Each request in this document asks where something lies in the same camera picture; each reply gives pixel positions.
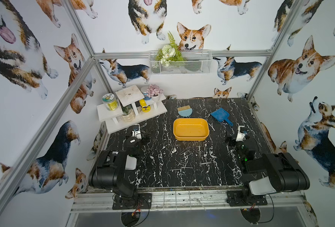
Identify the green lidded glass jar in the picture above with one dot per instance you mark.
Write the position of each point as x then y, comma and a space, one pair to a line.
110, 101

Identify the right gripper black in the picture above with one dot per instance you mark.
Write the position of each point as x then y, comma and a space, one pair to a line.
234, 142

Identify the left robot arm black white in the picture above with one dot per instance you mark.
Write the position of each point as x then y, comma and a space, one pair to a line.
109, 169

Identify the white wire wall basket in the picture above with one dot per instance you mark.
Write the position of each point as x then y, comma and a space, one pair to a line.
194, 62

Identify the small plant in woven pot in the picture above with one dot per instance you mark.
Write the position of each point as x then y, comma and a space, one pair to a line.
128, 113

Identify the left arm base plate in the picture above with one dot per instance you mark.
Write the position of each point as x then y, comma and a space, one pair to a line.
138, 201

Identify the pink flowers in white pot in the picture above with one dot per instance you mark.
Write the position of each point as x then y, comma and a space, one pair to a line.
153, 92

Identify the green white artificial flowers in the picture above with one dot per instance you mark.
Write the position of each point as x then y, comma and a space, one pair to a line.
169, 54

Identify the blue white cup on shelf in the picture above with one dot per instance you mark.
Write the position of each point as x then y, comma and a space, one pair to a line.
146, 96

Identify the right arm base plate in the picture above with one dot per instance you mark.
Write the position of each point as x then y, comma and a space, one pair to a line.
239, 198

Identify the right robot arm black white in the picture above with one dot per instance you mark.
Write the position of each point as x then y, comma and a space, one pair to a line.
283, 173

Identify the small blue hand brush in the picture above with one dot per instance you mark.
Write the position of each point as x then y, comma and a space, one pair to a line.
185, 111

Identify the white tiered display shelf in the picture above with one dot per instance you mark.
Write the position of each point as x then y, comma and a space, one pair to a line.
130, 95

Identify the blue plastic dustpan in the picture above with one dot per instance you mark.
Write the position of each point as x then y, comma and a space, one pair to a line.
221, 115

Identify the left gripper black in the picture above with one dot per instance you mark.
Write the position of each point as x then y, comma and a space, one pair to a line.
143, 139

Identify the yellow plastic storage box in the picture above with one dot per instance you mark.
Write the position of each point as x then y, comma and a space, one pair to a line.
191, 129

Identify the yellow toy bottle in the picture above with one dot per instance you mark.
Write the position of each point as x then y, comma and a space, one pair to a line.
144, 106

